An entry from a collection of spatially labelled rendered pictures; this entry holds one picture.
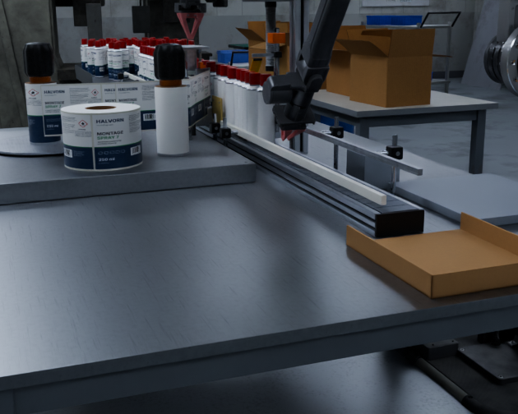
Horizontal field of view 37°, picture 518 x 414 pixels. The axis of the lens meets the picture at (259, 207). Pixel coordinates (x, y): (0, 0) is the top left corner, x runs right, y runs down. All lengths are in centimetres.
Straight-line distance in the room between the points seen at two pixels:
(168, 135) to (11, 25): 419
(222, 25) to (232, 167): 1006
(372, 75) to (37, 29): 305
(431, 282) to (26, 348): 61
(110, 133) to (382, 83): 214
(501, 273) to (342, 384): 105
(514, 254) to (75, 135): 108
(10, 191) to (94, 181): 19
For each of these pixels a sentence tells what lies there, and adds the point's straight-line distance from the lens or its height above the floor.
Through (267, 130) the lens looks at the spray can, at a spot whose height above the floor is 93.
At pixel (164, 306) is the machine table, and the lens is 120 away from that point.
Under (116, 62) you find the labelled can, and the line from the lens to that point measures 424.
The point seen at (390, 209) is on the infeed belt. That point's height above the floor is 88.
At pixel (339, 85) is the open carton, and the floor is 83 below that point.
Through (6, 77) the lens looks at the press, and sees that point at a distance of 621.
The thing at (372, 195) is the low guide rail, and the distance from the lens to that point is 155.
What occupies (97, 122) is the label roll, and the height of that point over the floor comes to 100.
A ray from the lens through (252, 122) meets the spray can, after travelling 225.
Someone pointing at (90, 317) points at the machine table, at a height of 83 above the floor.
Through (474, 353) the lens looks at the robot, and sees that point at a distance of 242.
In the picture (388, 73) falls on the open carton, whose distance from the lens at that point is 381.
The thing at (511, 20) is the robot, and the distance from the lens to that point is 212.
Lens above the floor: 128
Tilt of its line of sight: 15 degrees down
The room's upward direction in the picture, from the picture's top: 1 degrees counter-clockwise
